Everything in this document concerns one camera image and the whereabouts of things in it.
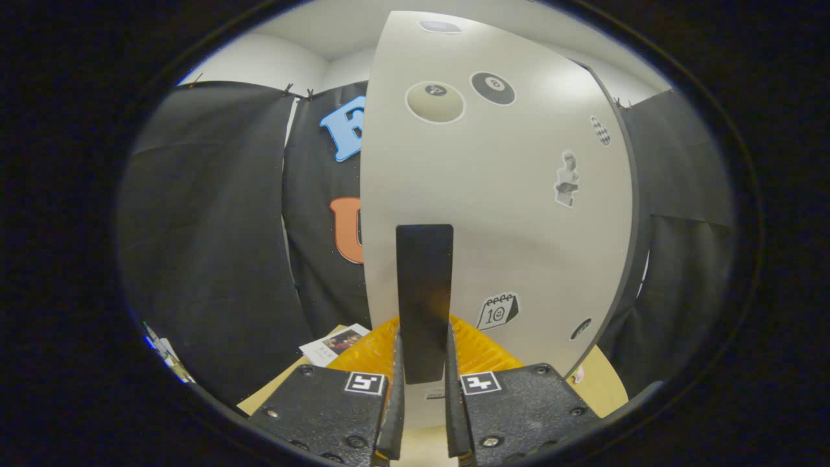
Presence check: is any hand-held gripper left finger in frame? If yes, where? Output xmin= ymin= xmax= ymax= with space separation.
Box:
xmin=248 ymin=316 xmax=406 ymax=467

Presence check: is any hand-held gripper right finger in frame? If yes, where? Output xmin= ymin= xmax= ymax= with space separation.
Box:
xmin=444 ymin=315 xmax=600 ymax=467

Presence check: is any white shoe cabinet door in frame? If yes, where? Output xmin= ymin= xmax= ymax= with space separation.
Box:
xmin=360 ymin=11 xmax=639 ymax=429

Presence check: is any white booklet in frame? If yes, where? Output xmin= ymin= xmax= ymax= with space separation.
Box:
xmin=300 ymin=323 xmax=371 ymax=368

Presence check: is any blue and white board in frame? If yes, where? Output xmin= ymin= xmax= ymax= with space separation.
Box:
xmin=143 ymin=322 xmax=195 ymax=383

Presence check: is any black backdrop cloth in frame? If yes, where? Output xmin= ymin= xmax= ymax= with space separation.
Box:
xmin=117 ymin=81 xmax=737 ymax=406

